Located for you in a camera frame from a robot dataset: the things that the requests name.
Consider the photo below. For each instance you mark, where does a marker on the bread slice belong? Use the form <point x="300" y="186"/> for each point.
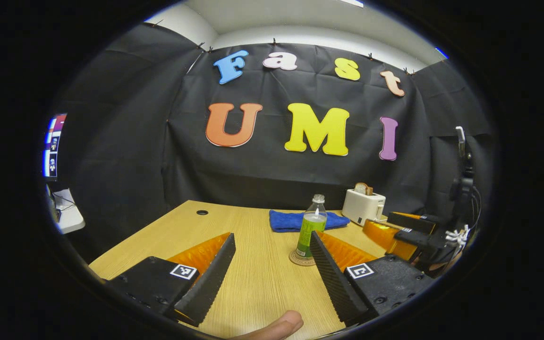
<point x="363" y="189"/>

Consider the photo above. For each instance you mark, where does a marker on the green label water bottle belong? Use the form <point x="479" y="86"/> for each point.
<point x="310" y="231"/>

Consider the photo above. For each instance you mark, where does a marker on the white side table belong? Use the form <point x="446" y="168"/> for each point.
<point x="69" y="217"/>

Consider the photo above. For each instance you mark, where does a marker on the computer monitor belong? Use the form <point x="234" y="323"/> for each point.
<point x="54" y="146"/>

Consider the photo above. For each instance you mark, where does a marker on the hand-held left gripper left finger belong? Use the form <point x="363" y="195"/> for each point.
<point x="208" y="278"/>

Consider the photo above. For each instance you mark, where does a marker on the blue towel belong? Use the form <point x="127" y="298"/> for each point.
<point x="286" y="221"/>

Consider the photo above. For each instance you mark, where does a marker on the round brown coaster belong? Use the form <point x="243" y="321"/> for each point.
<point x="295" y="261"/>

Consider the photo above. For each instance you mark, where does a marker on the white toaster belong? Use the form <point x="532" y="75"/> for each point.
<point x="361" y="208"/>

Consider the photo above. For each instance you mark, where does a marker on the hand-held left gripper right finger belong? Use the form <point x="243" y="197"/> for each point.
<point x="331" y="276"/>

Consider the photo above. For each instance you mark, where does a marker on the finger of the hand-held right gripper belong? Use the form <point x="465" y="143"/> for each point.
<point x="413" y="223"/>
<point x="385" y="236"/>

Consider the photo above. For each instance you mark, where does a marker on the ceiling light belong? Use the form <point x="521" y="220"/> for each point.
<point x="351" y="2"/>

